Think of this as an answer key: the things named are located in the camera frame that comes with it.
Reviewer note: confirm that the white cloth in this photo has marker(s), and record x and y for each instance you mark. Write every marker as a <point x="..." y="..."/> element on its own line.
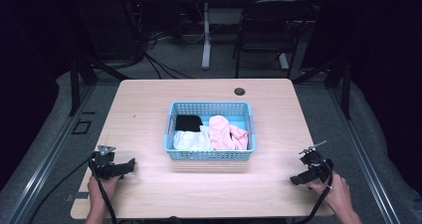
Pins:
<point x="192" y="141"/>

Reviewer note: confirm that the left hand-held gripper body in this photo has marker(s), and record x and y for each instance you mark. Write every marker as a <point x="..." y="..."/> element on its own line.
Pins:
<point x="103" y="166"/>

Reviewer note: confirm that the black metal stand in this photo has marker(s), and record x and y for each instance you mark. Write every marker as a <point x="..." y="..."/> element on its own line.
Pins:
<point x="74" y="84"/>
<point x="346" y="91"/>

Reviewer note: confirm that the blue plastic basket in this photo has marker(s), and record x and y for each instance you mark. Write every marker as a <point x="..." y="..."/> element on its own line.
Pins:
<point x="212" y="155"/>

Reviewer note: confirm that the pink cloth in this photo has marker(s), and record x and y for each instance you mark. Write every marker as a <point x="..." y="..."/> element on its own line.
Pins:
<point x="220" y="132"/>

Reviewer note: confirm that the metal floor rail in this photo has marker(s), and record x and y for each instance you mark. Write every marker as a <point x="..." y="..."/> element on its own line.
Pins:
<point x="43" y="161"/>
<point x="365" y="157"/>

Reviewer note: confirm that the black folding chair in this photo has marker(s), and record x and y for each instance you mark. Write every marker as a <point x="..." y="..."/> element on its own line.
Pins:
<point x="265" y="25"/>

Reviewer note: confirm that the white desk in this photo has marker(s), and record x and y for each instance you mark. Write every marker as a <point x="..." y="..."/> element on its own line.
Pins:
<point x="206" y="35"/>

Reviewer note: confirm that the black cloth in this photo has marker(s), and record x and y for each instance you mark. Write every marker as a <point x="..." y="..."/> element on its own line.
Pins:
<point x="187" y="122"/>

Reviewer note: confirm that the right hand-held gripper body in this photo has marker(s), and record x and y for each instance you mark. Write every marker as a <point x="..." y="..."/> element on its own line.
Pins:
<point x="316" y="166"/>

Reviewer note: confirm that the person's left hand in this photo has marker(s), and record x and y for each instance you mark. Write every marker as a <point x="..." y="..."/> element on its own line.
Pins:
<point x="99" y="192"/>

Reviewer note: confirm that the person's right hand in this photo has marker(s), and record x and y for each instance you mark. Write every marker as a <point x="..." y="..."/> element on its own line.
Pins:
<point x="335" y="194"/>

